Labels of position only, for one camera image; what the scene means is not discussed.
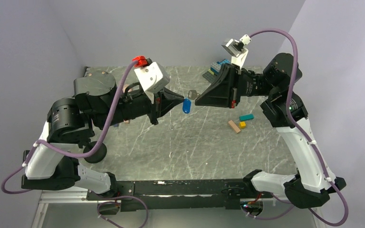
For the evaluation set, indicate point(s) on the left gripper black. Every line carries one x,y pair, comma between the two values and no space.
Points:
164,101

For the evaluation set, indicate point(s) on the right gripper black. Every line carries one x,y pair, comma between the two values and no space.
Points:
225,90

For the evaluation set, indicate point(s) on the blue key tag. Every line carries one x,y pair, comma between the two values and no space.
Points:
186,106

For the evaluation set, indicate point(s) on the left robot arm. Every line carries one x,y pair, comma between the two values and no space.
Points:
70,121

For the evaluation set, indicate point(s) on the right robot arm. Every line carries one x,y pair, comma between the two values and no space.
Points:
311,186

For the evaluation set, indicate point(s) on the lego brick build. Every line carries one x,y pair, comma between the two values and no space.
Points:
212,73

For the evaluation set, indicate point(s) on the teal block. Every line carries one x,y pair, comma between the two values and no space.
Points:
246,117

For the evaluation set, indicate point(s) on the wooden rectangular block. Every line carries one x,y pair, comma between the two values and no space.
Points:
234,127

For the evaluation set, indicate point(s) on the yellow cube block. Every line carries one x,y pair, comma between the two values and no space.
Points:
242,125

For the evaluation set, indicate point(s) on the pink microphone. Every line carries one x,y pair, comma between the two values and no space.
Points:
127,89

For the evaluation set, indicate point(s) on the black microphone stand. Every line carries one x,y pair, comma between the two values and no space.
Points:
98,156

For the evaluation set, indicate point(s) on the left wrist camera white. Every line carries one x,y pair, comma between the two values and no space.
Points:
152,78

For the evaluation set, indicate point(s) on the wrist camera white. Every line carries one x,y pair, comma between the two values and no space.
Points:
152,78
237,49

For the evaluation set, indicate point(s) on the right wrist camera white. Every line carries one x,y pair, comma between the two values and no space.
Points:
237,49

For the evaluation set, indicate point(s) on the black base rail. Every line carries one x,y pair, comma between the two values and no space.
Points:
184,194

